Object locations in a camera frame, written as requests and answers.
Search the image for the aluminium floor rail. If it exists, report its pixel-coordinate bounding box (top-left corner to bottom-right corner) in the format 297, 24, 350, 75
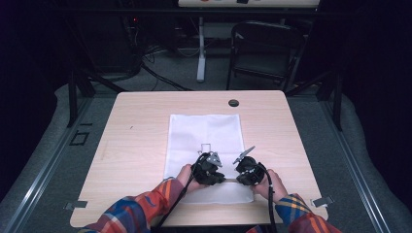
319, 100, 392, 233
3, 96, 93, 233

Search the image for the black metal stand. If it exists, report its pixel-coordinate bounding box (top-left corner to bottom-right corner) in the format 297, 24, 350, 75
66, 69, 127, 129
285, 69, 344, 132

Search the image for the dark computer cabinet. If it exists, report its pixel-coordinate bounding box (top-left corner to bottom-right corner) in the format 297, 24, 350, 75
77, 13, 144, 74

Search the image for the black folding chair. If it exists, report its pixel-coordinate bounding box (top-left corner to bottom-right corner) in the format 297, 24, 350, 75
225, 20, 305, 93

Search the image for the person's plaid shirt front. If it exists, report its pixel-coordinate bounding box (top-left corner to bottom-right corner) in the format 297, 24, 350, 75
245, 224, 268, 233

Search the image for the white desk leg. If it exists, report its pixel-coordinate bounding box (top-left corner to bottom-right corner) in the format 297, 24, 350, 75
196, 16, 207, 83

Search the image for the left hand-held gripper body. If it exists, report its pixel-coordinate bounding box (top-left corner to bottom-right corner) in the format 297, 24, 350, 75
190, 150, 224, 186

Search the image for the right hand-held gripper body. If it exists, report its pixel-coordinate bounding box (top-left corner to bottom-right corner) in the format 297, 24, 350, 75
232, 145, 270, 186

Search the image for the person's left hand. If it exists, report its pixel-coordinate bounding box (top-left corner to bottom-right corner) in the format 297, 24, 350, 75
176, 163, 208, 194

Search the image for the black tape square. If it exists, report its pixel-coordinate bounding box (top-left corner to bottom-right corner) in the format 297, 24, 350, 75
69, 130, 90, 147

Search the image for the hand-held gripper black cable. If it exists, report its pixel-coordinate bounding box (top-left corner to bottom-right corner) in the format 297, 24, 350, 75
154, 151, 210, 233
257, 161, 279, 233

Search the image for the black floor cable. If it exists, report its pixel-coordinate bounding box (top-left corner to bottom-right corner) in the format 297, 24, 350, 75
140, 62, 193, 92

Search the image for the grey tape piece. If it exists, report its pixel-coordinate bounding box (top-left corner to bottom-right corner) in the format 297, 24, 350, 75
63, 200, 88, 211
310, 195, 334, 208

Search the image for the left hand-held gripper black cable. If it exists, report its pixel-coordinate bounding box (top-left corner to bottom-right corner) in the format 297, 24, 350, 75
154, 151, 210, 233

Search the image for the right hand-held gripper black cable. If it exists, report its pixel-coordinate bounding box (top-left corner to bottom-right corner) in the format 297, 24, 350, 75
257, 161, 279, 233

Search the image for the white towel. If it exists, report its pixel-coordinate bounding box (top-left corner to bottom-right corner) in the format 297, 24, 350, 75
162, 114, 256, 205

